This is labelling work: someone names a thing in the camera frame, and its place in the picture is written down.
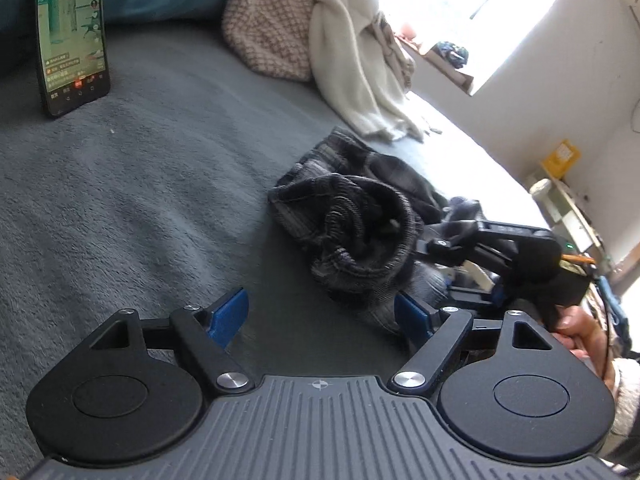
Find beige garment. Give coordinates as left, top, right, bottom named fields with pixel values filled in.
left=370, top=12, right=417, bottom=92

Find cream knit sweater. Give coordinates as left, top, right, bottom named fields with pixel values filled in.
left=306, top=0, right=426, bottom=142

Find person's right forearm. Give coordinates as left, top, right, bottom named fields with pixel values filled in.
left=597, top=357, right=640, bottom=461

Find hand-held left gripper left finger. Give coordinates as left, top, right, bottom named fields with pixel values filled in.
left=89, top=288, right=253, bottom=393

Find folded blue jeans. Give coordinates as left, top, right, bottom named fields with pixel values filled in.
left=595, top=275, right=630, bottom=333

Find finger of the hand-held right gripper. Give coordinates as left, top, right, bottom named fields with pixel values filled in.
left=442, top=285, right=506, bottom=308
left=415, top=222, right=513, bottom=273

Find cardboard box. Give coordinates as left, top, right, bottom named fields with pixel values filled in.
left=420, top=40, right=476, bottom=96

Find yellow box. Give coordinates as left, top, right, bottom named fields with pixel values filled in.
left=542, top=140, right=583, bottom=178

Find white desk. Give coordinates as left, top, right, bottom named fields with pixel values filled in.
left=525, top=170, right=616, bottom=271

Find person's right hand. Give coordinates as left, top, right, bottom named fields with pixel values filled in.
left=552, top=306, right=616, bottom=391

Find black white plaid shirt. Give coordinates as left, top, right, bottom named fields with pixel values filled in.
left=267, top=127, right=501, bottom=336

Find pink checked knit cloth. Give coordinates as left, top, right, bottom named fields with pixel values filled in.
left=221, top=0, right=316, bottom=83

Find black smartphone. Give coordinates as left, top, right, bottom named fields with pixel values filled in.
left=36, top=0, right=111, bottom=120

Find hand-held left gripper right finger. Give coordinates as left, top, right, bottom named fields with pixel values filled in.
left=392, top=294, right=566, bottom=395

